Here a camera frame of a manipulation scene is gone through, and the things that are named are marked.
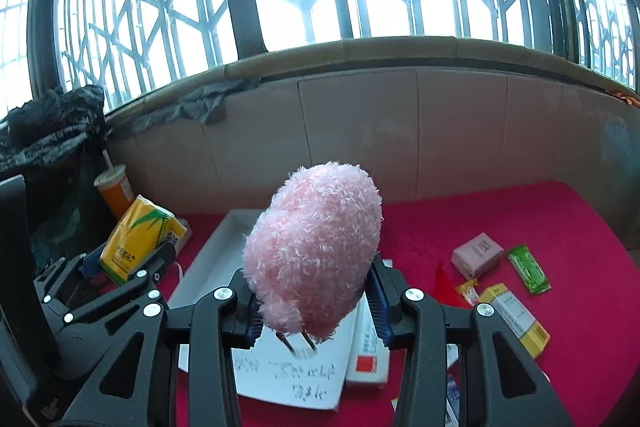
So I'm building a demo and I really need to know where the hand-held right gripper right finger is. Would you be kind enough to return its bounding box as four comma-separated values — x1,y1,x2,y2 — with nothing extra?
367,257,573,427

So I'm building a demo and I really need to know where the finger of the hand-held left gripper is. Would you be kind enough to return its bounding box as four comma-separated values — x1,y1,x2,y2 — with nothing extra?
62,244,178,329
32,254,108,304

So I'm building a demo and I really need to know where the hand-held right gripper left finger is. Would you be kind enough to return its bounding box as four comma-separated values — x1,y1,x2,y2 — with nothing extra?
62,269,266,427

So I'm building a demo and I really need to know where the yellow tissue pack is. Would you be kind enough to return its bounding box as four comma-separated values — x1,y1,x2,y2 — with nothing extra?
98,195,193,285

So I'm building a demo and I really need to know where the white shallow cardboard tray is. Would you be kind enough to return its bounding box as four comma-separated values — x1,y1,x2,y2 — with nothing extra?
167,209,361,413

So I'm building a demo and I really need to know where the small orange sachet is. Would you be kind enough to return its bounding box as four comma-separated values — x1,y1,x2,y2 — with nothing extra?
456,278,480,308

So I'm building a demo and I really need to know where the pink fluffy plush toy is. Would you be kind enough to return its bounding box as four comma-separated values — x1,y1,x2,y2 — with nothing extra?
242,162,385,360

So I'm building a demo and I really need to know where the small pink box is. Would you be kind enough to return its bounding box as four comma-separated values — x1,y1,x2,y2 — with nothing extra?
451,232,505,275

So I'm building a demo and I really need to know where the long yellow and white box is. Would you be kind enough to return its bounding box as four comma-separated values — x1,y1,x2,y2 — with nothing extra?
477,283,551,360

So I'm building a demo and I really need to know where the green snack packet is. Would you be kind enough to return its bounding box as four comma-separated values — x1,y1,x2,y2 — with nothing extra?
507,244,552,295

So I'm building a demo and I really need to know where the white box with red label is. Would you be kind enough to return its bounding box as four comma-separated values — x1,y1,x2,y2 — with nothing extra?
345,302,392,389

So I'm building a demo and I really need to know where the orange drink cup with straw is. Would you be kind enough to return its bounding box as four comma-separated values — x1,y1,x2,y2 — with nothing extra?
94,151,136,220

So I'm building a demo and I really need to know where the dark cloth pile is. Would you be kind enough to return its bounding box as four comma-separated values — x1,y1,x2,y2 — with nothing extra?
0,84,108,180

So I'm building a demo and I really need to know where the cardboard backing panel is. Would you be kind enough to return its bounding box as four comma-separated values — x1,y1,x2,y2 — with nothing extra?
107,67,640,228

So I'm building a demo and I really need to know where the red mat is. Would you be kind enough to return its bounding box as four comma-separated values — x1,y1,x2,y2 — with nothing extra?
165,179,640,427

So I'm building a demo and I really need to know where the metal window grille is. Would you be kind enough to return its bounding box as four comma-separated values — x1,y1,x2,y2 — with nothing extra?
0,0,640,118

